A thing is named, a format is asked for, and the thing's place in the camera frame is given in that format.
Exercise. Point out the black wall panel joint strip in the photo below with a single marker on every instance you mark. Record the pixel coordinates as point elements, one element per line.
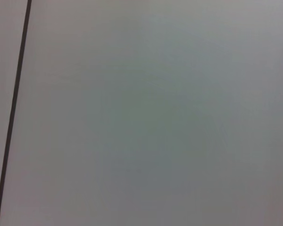
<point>13,106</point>

